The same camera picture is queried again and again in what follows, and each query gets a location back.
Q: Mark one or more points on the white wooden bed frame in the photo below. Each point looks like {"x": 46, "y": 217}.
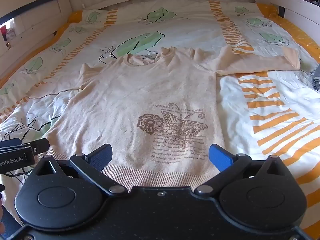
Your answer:
{"x": 35, "y": 22}

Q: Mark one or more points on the beige printed sweater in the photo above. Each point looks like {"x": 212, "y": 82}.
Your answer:
{"x": 140, "y": 92}

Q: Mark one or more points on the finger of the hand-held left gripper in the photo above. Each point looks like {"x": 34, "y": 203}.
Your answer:
{"x": 10, "y": 141}
{"x": 40, "y": 145}

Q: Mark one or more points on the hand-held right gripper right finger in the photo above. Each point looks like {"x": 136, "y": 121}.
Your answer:
{"x": 220, "y": 156}

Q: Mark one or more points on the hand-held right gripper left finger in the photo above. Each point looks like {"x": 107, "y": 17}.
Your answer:
{"x": 100, "y": 156}

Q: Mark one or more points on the grey folded cloth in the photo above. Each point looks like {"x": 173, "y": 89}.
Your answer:
{"x": 316, "y": 78}

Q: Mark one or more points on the yellow bed sheet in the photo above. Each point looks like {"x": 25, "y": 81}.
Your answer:
{"x": 303, "y": 33}

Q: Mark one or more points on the leaf and stripe printed blanket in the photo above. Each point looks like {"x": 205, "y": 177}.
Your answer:
{"x": 275, "y": 110}

